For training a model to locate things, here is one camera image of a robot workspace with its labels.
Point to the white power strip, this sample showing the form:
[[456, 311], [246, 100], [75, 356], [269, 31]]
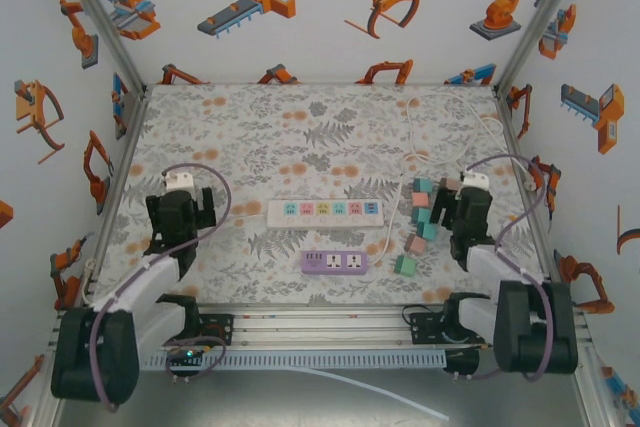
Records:
[[325, 223]]

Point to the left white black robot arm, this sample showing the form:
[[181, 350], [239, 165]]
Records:
[[90, 357]]

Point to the green cube plug adapter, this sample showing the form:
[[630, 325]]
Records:
[[405, 265]]

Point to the thin aluminium cross rail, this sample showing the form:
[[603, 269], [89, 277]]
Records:
[[320, 84]]

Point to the salmon cube plug adapter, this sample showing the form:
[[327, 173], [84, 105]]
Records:
[[420, 199]]

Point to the aluminium rail bed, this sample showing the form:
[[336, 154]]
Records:
[[325, 329]]

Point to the black controller board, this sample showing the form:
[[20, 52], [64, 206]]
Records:
[[462, 363], [185, 364]]

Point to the aluminium side rail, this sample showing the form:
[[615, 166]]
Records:
[[507, 109], [119, 177]]

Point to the translucent plastic tube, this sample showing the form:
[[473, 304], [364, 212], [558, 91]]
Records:
[[380, 391]]

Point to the purple power strip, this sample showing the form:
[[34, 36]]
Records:
[[343, 262]]

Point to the pink cube plug adapter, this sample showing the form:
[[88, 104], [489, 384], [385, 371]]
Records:
[[416, 245], [448, 183]]

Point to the floral grey orange table mat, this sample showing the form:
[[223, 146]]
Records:
[[350, 112]]

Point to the short aluminium frame rail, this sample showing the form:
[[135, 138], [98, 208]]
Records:
[[595, 397]]

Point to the aluminium frame post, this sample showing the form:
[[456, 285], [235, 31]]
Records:
[[100, 17], [542, 17]]

